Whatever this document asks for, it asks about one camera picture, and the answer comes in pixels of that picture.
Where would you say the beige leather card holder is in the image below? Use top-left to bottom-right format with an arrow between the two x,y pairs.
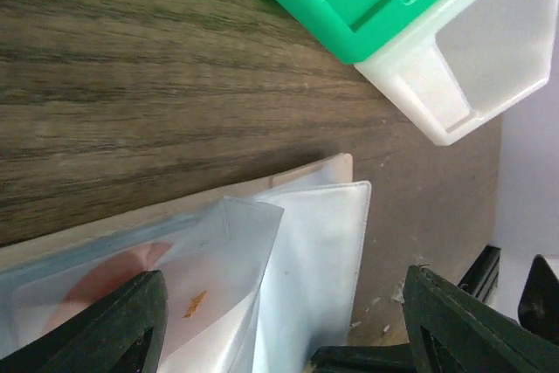
1,154 -> 371,372

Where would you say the white plastic bin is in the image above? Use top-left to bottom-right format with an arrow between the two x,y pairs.
356,0 -> 558,146

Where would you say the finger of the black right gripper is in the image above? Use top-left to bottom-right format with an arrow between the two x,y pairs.
517,255 -> 558,338

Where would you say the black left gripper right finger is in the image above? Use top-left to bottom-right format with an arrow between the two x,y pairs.
309,266 -> 558,372

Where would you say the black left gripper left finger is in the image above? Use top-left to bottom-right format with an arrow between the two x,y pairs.
1,271 -> 168,372

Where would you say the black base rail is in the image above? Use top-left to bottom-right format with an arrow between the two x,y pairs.
458,245 -> 500,303

